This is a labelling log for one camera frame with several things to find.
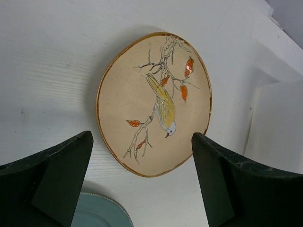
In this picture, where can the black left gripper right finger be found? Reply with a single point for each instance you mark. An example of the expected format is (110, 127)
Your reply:
(240, 192)

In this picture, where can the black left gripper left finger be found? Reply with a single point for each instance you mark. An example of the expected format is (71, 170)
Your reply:
(42, 190)

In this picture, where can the blue round plate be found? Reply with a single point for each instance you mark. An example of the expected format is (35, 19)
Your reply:
(94, 210)

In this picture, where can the beige bird painted plate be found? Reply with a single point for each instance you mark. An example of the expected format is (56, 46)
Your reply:
(152, 97)

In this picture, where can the white plastic bin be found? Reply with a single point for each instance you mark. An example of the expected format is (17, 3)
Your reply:
(276, 132)

